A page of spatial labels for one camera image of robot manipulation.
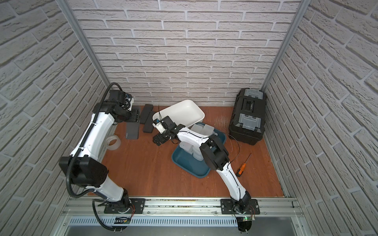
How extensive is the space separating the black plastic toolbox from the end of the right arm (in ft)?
1.23

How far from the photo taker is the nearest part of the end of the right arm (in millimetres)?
724

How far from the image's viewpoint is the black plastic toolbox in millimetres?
882
